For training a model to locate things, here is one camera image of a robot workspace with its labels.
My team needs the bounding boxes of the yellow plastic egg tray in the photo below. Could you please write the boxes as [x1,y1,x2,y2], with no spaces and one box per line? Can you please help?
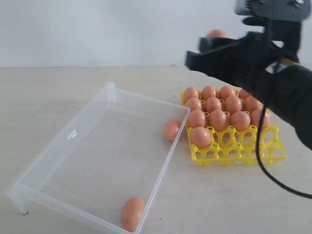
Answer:
[180,89,288,168]

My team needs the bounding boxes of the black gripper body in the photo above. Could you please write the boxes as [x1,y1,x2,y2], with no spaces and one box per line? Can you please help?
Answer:
[234,17,303,81]

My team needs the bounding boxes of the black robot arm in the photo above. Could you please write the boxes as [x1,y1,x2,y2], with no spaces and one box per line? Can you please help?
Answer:
[185,17,312,147]

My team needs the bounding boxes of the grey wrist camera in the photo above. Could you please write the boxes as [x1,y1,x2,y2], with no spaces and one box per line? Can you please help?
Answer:
[234,0,312,22]

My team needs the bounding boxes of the clear plastic storage box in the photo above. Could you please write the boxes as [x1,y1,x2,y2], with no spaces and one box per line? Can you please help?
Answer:
[6,82,190,234]

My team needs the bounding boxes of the black cable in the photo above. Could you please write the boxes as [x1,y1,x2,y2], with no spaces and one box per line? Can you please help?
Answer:
[254,104,312,198]

